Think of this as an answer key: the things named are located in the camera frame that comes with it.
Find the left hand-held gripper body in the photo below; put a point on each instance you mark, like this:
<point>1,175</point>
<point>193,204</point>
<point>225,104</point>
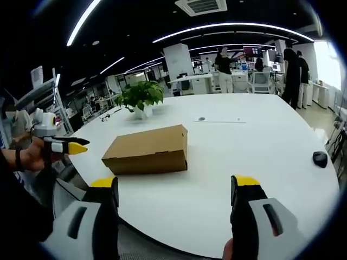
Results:
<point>44,123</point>

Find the person's right hand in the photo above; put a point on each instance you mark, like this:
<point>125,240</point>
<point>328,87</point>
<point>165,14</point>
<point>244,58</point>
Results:
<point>228,250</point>

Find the white ceiling air vent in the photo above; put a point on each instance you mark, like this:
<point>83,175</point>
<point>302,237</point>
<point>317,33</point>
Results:
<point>201,6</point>

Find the black wristband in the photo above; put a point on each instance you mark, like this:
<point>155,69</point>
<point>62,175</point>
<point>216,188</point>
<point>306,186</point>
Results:
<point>18,159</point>

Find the person's left hand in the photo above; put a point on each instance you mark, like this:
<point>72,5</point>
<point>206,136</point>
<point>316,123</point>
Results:
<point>33,157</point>

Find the white mesh chair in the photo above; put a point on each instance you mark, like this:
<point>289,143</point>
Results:
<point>260,81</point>

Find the wall screen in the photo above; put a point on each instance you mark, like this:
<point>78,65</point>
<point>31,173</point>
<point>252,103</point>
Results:
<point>253,52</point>

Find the black computer mouse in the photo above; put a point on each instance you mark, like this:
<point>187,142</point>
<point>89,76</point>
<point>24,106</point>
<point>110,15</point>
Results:
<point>320,159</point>

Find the metal storage shelf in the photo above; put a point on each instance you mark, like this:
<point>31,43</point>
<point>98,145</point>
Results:
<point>50,100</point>

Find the white standing desk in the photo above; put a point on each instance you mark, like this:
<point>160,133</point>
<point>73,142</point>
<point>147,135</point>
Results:
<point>189,81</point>

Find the green potted plant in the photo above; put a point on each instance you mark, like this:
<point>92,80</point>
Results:
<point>141,97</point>

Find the brown cardboard shoe box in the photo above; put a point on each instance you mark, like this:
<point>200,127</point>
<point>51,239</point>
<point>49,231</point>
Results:
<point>147,150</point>

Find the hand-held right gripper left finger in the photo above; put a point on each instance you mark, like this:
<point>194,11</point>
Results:
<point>89,224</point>

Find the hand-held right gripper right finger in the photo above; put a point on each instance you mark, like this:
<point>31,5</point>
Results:
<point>260,219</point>

